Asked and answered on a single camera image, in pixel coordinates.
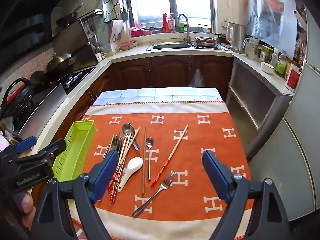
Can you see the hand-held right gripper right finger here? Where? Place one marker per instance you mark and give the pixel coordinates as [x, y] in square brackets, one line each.
[215, 171]

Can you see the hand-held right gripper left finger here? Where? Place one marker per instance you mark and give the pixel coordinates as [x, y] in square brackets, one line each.
[107, 166]

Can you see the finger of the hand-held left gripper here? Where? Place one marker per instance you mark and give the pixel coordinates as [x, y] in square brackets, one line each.
[25, 144]
[52, 148]

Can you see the brown wooden chopstick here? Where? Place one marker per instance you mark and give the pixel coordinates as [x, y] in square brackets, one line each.
[118, 135]
[110, 146]
[144, 160]

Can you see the green plastic utensil tray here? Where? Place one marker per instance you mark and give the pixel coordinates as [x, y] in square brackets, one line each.
[75, 145]

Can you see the white ceramic spoon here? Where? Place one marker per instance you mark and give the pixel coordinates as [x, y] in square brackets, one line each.
[133, 165]

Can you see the metal fork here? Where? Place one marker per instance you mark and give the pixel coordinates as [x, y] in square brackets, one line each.
[160, 190]

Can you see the person's left hand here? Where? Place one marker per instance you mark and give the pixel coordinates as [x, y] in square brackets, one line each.
[26, 207]

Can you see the orange printed blanket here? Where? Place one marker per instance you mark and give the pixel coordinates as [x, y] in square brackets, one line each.
[195, 150]

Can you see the grey metal panel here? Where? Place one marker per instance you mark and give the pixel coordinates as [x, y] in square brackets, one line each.
[45, 110]

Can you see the gas stove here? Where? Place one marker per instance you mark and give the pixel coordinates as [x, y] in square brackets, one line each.
[77, 77]

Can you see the silver refrigerator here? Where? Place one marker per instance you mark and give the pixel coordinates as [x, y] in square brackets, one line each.
[295, 142]

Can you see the black wok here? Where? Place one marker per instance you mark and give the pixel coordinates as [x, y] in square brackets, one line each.
[61, 62]

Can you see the light blue table cover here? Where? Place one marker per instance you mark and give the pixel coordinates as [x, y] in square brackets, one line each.
[160, 95]

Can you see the hanging plastic bag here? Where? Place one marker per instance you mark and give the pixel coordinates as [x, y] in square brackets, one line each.
[197, 80]

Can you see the stainless steel splash panel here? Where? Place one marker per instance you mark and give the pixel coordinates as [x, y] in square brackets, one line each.
[75, 45]

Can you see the brown wooden kitchen cabinets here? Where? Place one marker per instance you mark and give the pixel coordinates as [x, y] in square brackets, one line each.
[165, 70]

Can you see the white kitchen countertop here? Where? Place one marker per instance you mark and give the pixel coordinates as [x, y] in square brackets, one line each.
[130, 53]

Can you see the white bowl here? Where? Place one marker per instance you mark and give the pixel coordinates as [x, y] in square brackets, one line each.
[267, 67]

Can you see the red canister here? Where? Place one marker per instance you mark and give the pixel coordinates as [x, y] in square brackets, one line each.
[293, 78]

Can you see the plate with food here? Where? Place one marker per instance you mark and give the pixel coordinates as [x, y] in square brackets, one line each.
[127, 45]

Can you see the green label bottle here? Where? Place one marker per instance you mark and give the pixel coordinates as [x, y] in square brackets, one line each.
[281, 66]

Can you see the black range hood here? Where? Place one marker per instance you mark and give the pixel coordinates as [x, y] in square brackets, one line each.
[27, 17]

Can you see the glass pitcher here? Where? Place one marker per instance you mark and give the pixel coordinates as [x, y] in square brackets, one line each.
[251, 48]

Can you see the white bottle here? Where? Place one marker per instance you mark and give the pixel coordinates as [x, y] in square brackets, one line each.
[274, 57]

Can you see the steel pan with dishes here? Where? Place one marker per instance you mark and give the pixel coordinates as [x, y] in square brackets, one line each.
[206, 41]

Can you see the dark hanging wok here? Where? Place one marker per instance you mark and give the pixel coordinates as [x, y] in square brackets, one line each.
[67, 18]

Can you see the cutting board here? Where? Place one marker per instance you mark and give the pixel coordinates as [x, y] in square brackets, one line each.
[116, 32]

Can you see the steel sink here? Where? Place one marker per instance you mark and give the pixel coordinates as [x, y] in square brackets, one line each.
[170, 46]

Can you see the steel kettle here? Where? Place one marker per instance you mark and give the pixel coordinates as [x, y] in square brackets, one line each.
[237, 36]

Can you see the pink basin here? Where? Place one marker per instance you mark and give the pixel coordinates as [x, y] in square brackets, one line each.
[137, 32]

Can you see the steel faucet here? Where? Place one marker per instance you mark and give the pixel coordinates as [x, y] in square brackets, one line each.
[187, 27]

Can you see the green soap bottle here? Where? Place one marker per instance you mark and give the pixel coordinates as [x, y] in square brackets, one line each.
[181, 27]

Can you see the pink bottle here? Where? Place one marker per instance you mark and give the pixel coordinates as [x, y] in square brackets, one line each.
[171, 25]

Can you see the red bottle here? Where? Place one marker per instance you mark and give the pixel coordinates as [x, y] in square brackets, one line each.
[165, 25]

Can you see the translucent plastic sheet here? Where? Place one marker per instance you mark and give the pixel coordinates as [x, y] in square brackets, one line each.
[270, 12]

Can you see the kitchen window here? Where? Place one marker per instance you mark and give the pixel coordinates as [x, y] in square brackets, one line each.
[170, 2]

